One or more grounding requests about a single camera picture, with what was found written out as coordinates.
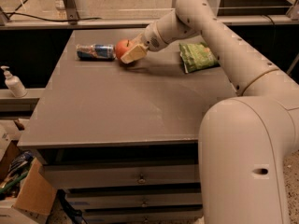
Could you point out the green chip bag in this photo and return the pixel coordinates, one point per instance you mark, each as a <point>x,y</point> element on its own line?
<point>196,56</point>

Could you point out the grey drawer cabinet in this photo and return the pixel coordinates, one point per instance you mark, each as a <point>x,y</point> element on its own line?
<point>99,126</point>

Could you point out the white pump bottle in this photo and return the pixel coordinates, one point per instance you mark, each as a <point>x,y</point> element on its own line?
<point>13,83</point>

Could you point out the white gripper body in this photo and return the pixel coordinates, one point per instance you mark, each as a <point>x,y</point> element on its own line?
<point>151,38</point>

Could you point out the red apple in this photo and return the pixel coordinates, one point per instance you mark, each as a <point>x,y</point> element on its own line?
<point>122,46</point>

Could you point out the redbull can lying down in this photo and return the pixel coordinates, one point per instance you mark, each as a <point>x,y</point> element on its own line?
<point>96,52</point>

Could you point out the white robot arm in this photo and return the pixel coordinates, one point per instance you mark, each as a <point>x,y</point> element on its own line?
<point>242,140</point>

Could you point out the top drawer knob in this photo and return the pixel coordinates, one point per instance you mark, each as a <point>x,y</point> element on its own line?
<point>141,180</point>

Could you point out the cardboard box with clutter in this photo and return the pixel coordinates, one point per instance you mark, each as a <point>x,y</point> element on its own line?
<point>33,202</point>

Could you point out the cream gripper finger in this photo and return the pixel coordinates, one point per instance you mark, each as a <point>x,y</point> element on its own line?
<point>137,40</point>
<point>134,53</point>

